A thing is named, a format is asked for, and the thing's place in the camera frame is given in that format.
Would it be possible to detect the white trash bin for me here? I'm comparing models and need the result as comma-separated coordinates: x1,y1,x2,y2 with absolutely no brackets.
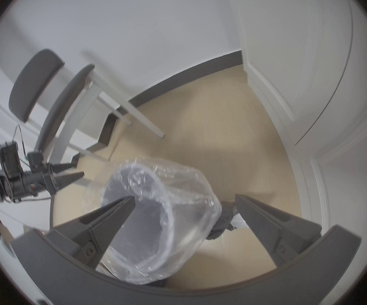
102,165,179,279

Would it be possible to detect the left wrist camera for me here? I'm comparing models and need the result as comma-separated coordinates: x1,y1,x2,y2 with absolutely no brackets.
26,151,44,171

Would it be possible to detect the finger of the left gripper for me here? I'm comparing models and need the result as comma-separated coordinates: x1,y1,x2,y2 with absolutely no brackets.
49,161,80,175
55,171,85,191

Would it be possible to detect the black cable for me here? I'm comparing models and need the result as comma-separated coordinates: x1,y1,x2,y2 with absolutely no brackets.
12,124,26,161

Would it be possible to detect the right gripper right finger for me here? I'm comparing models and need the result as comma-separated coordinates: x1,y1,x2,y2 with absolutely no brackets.
234,194,322,268

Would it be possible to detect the clear plastic bag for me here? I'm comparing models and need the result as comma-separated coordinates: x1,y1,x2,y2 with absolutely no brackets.
82,158,223,286

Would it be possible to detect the white printed wrapper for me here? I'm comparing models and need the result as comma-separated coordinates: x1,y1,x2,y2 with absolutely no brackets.
229,213,251,232

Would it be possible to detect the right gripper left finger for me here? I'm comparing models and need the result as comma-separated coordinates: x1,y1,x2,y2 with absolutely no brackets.
48,196,136,269

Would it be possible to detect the white wardrobe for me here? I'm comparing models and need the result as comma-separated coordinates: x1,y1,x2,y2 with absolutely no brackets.
226,0,367,234

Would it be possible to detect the white chair with grey cushions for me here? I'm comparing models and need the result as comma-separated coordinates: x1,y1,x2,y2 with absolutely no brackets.
8,49,166,171

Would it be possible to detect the crumpled black plastic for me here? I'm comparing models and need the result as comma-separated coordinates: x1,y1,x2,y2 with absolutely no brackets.
205,201,243,241

